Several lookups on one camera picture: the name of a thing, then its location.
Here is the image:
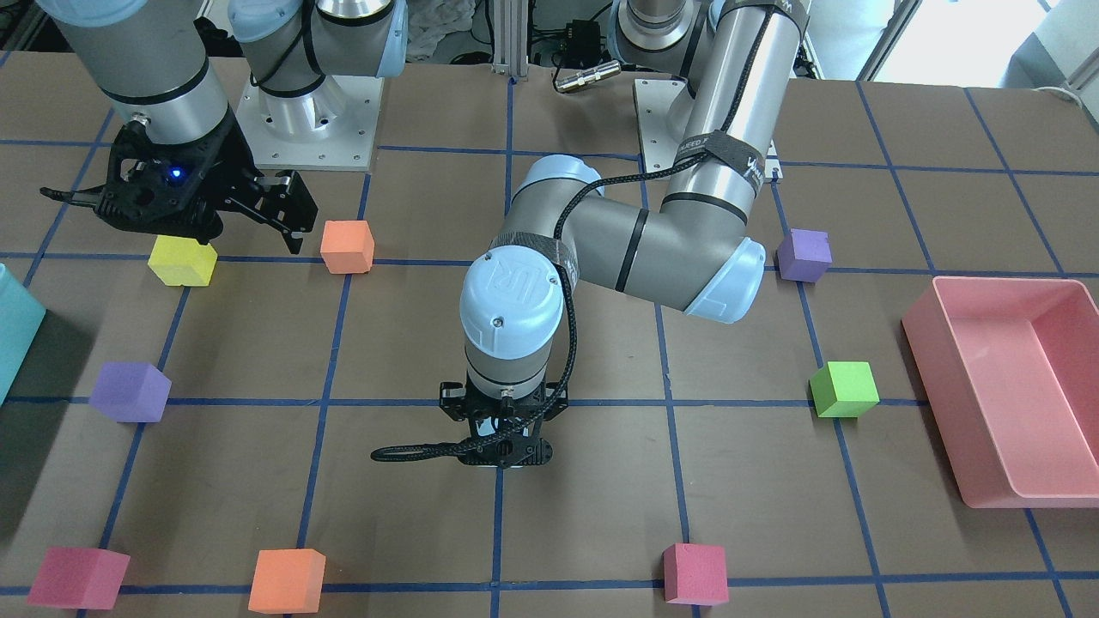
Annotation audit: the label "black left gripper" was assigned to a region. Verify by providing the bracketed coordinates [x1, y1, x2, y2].
[439, 382, 568, 467]

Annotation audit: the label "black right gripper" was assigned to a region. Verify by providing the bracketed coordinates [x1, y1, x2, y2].
[38, 111, 319, 255]

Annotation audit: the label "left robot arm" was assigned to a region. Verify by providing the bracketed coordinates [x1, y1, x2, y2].
[373, 1, 810, 467]

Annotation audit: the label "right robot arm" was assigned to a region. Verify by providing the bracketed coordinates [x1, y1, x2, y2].
[40, 1, 408, 254]

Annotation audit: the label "yellow foam block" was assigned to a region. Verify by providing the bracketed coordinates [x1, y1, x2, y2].
[148, 235, 217, 287]

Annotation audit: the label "orange foam block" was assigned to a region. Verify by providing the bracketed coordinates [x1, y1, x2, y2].
[248, 548, 326, 615]
[319, 220, 374, 275]

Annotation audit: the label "teal plastic bin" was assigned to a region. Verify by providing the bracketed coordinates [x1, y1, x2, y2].
[1, 264, 45, 402]

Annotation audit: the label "purple foam block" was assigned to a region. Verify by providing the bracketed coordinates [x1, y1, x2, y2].
[89, 361, 173, 423]
[777, 228, 833, 284]

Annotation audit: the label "red foam block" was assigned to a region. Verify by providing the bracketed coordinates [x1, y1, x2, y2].
[27, 547, 131, 610]
[662, 542, 730, 607]

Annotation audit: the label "green foam block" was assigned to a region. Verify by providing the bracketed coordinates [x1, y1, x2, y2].
[809, 361, 880, 418]

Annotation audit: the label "pink plastic bin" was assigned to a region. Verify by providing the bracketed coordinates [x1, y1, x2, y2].
[902, 276, 1098, 508]

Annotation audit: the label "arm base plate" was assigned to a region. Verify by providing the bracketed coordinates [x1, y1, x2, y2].
[236, 76, 386, 173]
[635, 78, 693, 173]

